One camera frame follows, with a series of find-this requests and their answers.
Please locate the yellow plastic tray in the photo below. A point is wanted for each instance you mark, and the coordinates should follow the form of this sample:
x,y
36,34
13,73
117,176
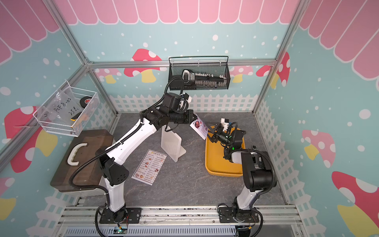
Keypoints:
x,y
218,160

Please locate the clear wall-mounted bin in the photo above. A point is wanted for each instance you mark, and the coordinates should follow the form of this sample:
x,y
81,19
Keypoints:
x,y
52,124

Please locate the socket set in basket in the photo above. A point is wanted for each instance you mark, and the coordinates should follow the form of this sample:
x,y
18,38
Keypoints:
x,y
199,81

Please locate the brown toolbox with white handle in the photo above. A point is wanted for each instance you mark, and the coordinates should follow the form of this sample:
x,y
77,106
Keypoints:
x,y
81,150

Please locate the black wire mesh basket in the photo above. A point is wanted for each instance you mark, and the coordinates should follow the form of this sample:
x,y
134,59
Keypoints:
x,y
216,65

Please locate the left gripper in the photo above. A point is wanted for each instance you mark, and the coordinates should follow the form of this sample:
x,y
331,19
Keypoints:
x,y
189,112

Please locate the labelled plastic bag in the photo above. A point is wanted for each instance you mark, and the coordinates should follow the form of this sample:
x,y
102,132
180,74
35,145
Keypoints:
x,y
64,105

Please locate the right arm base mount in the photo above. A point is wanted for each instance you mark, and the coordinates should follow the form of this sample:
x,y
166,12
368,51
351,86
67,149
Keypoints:
x,y
235,215

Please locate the red special menu sheet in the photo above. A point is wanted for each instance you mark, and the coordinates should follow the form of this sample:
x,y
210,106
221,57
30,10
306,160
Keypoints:
x,y
200,128

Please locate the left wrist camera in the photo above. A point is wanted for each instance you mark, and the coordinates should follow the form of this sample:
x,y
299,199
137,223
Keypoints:
x,y
186,97

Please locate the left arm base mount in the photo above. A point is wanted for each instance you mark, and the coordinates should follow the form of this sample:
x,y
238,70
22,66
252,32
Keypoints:
x,y
125,215

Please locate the small green clamp tool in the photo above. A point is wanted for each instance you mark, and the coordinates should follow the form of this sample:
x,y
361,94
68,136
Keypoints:
x,y
257,157

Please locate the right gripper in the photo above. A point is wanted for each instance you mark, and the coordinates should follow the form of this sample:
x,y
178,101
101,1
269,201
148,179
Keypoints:
x,y
220,129

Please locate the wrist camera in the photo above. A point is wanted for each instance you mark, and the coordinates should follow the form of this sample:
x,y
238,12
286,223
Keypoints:
x,y
186,97
225,123

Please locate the white acrylic menu holder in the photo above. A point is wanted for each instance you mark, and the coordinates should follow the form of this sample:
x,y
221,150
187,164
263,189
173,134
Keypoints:
x,y
171,143

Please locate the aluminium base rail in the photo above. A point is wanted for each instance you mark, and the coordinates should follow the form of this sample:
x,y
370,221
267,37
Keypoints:
x,y
185,216

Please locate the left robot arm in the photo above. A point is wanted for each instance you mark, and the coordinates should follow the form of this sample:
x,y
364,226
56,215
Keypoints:
x,y
115,174

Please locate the yellow-header old menu sheet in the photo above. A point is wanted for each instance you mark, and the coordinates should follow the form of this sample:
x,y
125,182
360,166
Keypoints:
x,y
149,167

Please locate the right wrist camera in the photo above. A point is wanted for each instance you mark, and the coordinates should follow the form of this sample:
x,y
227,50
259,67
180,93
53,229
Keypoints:
x,y
225,123

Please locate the yellow black utility knife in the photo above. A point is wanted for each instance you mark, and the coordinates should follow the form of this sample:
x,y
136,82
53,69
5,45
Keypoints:
x,y
75,117

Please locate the black tape roll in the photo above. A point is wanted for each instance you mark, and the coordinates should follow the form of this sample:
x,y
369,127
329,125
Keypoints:
x,y
85,101

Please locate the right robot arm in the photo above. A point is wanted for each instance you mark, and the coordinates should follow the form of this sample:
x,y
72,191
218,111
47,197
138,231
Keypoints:
x,y
257,169

